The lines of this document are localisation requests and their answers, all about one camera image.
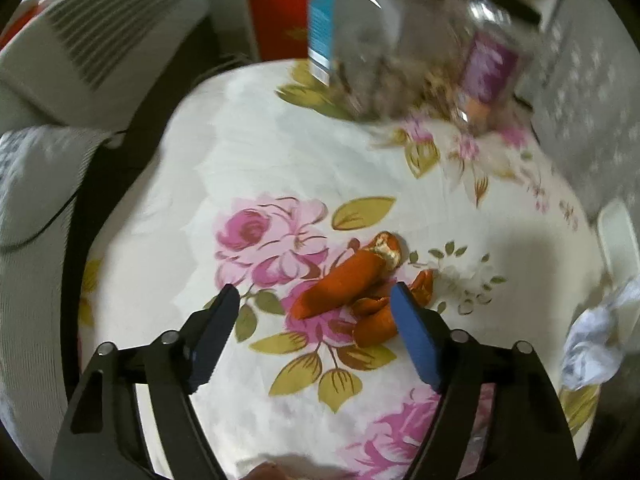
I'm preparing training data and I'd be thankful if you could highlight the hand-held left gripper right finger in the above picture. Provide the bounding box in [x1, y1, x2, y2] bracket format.
[390, 282, 583, 480]

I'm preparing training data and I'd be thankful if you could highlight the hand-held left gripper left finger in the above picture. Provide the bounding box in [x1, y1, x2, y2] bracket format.
[49, 283, 242, 480]

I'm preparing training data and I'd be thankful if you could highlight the curled orange peel piece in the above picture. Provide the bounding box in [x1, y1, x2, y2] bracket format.
[352, 296, 401, 348]

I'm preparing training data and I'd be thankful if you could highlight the small orange peel piece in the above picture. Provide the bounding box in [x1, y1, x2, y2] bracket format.
[409, 269, 436, 307]

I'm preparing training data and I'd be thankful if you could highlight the large orange peel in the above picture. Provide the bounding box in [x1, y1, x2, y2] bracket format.
[292, 231, 403, 320]

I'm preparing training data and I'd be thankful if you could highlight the white plastic bin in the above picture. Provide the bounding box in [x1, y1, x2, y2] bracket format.
[596, 199, 640, 281]

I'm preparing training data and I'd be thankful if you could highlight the person's left hand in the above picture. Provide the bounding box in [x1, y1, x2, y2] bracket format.
[247, 461, 291, 480]

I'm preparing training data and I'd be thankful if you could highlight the crumpled white paper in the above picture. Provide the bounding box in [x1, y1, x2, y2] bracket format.
[560, 277, 640, 392]

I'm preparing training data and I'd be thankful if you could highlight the floral tablecloth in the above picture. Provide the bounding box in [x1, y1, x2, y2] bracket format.
[75, 57, 608, 480]

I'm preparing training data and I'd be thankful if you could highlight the striped grey blanket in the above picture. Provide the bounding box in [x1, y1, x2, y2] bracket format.
[0, 127, 116, 461]

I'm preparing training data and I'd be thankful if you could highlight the purple label clear jar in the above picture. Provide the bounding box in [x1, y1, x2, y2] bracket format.
[440, 0, 526, 133]

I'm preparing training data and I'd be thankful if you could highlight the white lace curtain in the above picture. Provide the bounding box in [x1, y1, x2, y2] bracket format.
[530, 0, 640, 221]

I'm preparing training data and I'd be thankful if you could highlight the blue label clear jar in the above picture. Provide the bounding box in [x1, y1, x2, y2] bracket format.
[306, 0, 451, 121]

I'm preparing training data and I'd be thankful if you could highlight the grey sofa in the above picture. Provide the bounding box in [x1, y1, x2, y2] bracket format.
[0, 0, 261, 461]

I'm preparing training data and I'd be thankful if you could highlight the red box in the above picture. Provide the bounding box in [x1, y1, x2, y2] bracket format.
[250, 0, 311, 63]

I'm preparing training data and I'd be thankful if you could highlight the striped armrest cover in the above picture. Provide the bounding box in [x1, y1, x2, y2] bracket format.
[0, 0, 211, 126]

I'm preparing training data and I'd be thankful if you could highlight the black cable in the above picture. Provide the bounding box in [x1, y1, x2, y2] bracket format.
[0, 130, 126, 253]

